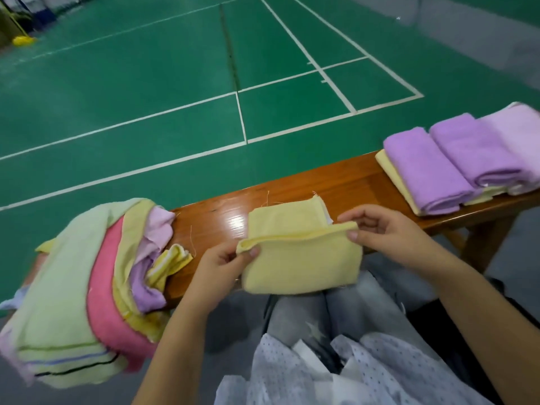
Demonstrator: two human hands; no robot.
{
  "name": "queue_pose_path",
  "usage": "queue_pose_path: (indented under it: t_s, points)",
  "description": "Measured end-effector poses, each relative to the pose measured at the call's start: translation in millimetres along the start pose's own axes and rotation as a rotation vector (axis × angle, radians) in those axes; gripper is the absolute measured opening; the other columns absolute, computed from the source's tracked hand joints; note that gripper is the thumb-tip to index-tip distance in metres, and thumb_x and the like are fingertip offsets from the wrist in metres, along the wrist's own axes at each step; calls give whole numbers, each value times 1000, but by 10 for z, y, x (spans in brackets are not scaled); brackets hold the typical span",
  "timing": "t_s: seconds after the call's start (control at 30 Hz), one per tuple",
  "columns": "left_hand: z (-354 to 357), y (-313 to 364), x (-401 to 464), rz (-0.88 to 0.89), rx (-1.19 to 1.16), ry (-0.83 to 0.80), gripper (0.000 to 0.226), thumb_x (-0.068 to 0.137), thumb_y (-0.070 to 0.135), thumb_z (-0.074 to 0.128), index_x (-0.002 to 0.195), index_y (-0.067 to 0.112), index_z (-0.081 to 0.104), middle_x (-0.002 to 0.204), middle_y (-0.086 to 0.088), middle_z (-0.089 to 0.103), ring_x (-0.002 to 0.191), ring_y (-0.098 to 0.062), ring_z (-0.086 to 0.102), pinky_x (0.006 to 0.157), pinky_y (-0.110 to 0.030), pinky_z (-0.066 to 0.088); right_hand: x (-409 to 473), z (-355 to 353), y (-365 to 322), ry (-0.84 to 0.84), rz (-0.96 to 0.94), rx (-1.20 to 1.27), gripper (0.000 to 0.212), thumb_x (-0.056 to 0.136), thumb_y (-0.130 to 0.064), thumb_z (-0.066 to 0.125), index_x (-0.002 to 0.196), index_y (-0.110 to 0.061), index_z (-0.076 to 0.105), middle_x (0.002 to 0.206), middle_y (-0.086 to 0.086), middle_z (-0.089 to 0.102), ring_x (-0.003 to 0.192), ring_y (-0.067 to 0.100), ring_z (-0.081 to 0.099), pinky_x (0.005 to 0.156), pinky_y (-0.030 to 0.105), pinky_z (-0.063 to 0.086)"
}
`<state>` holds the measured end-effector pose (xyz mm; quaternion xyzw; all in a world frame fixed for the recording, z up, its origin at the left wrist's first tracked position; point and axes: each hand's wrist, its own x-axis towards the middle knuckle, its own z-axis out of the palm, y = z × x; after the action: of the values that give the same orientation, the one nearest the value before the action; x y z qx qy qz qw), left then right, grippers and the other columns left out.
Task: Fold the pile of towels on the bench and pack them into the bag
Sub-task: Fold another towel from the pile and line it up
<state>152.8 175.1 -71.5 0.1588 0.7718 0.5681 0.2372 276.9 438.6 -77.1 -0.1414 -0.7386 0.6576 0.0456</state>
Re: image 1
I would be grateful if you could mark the person's left hand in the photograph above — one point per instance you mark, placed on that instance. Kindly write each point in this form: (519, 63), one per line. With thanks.
(215, 278)

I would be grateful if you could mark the purple towel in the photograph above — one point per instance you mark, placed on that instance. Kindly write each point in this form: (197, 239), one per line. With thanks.
(477, 147)
(426, 168)
(145, 291)

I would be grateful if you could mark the person's left forearm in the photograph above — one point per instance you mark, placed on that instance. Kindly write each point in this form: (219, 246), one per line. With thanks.
(173, 358)

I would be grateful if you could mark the person's right hand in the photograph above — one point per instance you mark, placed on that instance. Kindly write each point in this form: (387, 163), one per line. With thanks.
(392, 236)

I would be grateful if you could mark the hot pink towel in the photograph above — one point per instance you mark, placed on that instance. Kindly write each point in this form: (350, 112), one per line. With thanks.
(105, 308)

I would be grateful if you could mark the white blue towel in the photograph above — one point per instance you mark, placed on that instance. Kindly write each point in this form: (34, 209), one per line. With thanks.
(13, 299)

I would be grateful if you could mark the person's grey trousers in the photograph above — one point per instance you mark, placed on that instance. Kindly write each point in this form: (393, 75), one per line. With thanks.
(304, 320)

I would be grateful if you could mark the brown wooden bench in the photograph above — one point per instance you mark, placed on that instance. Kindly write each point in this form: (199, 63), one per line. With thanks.
(337, 181)

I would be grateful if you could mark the pale yellow towel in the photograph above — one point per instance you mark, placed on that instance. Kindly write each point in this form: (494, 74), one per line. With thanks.
(126, 257)
(392, 177)
(485, 195)
(299, 261)

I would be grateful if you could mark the yellow white striped cloth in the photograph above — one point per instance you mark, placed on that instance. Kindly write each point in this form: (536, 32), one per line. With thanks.
(169, 264)

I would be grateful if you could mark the light green striped towel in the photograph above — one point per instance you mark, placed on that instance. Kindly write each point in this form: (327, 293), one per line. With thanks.
(59, 308)

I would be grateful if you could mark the person's right forearm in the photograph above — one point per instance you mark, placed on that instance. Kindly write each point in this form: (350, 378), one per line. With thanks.
(489, 324)

